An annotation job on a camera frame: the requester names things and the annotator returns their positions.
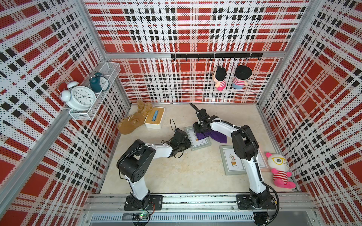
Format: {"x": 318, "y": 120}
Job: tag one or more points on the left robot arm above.
{"x": 134, "y": 163}

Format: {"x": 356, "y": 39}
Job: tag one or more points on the green frame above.
{"x": 231, "y": 163}
{"x": 196, "y": 143}

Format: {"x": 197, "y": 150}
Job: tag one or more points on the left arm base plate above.
{"x": 150, "y": 203}

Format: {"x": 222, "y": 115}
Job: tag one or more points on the pink object behind right arm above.
{"x": 280, "y": 170}

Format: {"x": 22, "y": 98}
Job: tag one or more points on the blue object on box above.
{"x": 154, "y": 118}

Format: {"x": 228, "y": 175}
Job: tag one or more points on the doll pink striped shirt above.
{"x": 219, "y": 74}

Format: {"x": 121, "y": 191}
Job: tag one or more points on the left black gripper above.
{"x": 188, "y": 144}

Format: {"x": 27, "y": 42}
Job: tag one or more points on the white alarm clock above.
{"x": 78, "y": 98}

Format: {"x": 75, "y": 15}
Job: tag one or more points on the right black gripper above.
{"x": 196, "y": 129}

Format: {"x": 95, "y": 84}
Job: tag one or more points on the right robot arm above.
{"x": 245, "y": 148}

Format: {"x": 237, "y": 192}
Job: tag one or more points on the white box wooden lid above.
{"x": 157, "y": 125}

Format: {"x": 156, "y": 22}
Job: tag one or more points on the green circuit board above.
{"x": 140, "y": 217}

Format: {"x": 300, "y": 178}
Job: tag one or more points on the brown plush toy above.
{"x": 128, "y": 124}

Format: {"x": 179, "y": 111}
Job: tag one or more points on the white wire shelf basket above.
{"x": 109, "y": 70}

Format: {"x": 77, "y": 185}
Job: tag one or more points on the purple microfiber cloth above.
{"x": 215, "y": 135}

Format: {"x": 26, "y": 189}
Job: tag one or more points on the aluminium front rail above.
{"x": 203, "y": 202}

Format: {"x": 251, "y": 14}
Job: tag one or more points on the pink picture frame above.
{"x": 262, "y": 162}

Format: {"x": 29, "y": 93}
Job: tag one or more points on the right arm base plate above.
{"x": 255, "y": 202}

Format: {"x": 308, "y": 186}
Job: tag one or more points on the doll blue pants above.
{"x": 242, "y": 74}

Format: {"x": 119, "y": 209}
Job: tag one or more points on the teal alarm clock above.
{"x": 99, "y": 83}

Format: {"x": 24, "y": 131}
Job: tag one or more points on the black hook rail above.
{"x": 216, "y": 55}

